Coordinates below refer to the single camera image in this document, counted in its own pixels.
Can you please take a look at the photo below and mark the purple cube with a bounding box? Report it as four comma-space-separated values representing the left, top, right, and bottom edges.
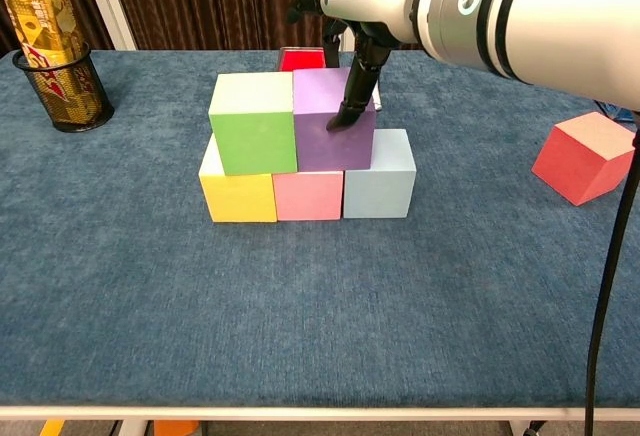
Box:
292, 67, 377, 174

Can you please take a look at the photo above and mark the green cube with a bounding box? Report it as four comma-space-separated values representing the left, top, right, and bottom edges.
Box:
208, 71, 299, 177

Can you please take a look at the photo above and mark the red-orange cube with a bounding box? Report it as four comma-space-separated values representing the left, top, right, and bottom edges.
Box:
531, 111, 636, 207

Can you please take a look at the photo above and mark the gold snack bag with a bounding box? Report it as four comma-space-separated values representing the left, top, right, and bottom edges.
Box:
1, 0, 101, 125

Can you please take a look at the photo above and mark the red flat plastic case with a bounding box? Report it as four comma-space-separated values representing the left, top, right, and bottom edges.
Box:
277, 46, 329, 73

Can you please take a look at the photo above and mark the pink cube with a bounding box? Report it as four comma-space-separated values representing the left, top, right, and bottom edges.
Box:
272, 170, 345, 222

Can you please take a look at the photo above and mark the blue table cloth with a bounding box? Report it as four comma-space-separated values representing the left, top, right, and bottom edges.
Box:
0, 49, 640, 410

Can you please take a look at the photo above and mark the white partition frame post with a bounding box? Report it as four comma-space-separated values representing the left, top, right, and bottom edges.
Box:
77, 0, 137, 52

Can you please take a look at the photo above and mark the light blue cube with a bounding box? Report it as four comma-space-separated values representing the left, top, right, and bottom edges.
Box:
342, 128, 418, 220

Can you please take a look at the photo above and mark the yellow cube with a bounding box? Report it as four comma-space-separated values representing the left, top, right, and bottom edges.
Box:
198, 133, 279, 224

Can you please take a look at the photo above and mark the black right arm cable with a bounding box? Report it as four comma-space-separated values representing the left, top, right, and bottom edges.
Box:
584, 111, 640, 436

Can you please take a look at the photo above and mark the black mesh pen holder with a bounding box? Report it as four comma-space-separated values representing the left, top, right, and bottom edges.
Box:
12, 41, 116, 133

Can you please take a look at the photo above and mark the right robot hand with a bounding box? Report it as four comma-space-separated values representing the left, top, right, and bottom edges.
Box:
285, 0, 441, 132

